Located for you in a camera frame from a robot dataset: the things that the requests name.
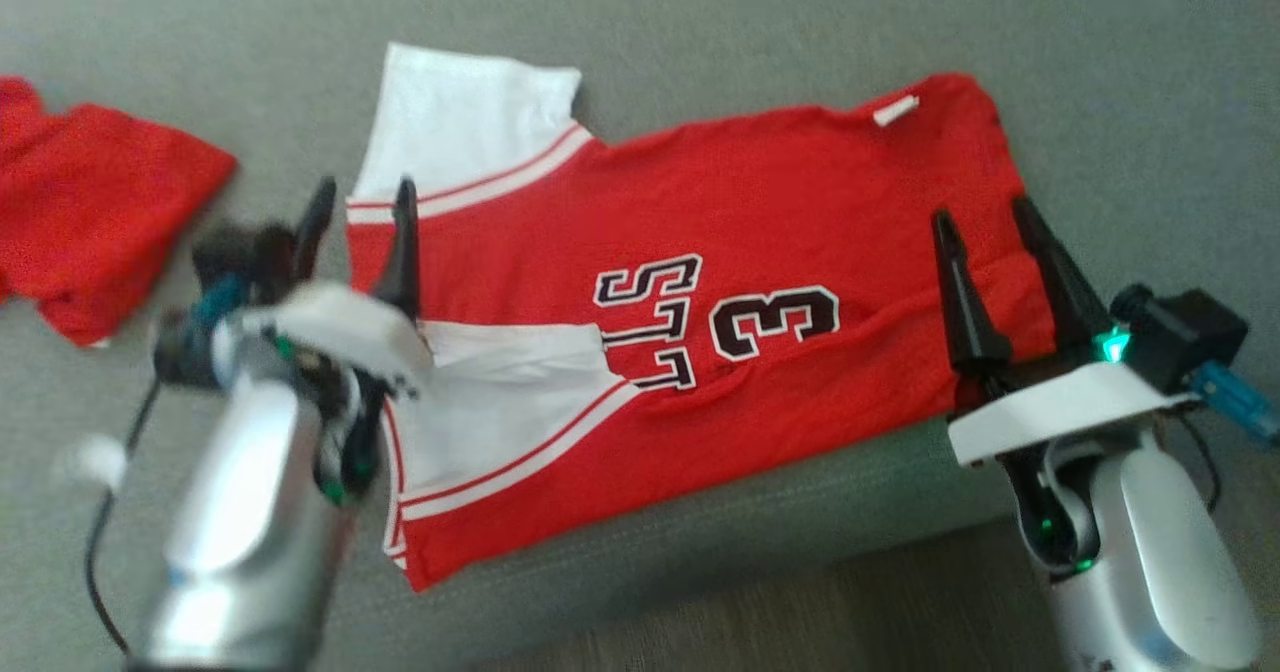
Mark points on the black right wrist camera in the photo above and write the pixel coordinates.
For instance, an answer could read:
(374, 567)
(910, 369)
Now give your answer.
(1185, 337)

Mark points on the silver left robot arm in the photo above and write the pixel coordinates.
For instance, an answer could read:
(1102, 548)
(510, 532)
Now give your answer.
(240, 532)

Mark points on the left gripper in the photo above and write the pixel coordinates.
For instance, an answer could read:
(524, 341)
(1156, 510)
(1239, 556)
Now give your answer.
(350, 337)

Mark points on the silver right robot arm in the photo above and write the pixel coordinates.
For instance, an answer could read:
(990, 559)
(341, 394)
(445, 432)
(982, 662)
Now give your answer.
(1150, 552)

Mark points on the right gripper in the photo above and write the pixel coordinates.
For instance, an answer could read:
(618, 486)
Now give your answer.
(1060, 407)

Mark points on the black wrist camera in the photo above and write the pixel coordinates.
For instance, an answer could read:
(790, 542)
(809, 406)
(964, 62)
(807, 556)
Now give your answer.
(1185, 337)
(240, 257)

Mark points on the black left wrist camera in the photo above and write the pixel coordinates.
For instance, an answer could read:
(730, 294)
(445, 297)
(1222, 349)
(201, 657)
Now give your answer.
(240, 257)

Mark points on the red basketball shorts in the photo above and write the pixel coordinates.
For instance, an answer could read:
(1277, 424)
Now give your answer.
(100, 222)

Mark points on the red basketball jersey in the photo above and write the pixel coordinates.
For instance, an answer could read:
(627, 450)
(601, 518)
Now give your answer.
(750, 202)

